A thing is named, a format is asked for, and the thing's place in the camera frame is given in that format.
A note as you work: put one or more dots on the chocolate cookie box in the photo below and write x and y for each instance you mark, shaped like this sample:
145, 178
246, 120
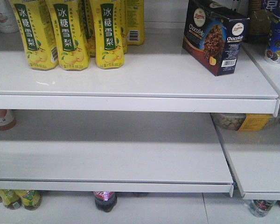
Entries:
213, 35

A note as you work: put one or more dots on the white supermarket shelving unit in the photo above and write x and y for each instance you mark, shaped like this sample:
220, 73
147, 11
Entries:
143, 131

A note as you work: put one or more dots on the dark cola bottle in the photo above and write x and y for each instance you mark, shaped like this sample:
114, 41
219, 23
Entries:
105, 200

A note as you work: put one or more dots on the yellow pear drink bottle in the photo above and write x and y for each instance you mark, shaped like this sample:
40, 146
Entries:
37, 33
68, 26
108, 40
135, 31

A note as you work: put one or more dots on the clear tub of nuts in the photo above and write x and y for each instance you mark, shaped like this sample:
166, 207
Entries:
244, 122

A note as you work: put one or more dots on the orange juice bottle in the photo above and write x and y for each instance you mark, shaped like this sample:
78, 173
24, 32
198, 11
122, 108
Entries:
7, 119

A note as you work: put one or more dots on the green tea bottle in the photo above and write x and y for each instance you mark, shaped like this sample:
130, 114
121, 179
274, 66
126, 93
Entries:
31, 199
10, 199

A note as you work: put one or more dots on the dark cracker package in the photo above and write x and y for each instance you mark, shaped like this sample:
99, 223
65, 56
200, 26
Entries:
260, 21

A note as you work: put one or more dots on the blue white snack cup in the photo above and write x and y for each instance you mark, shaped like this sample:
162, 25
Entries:
272, 52

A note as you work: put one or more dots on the clear water bottle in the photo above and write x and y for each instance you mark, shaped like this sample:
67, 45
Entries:
260, 208

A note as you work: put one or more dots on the white yogurt drink bottle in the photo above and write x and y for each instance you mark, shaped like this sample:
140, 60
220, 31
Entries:
8, 22

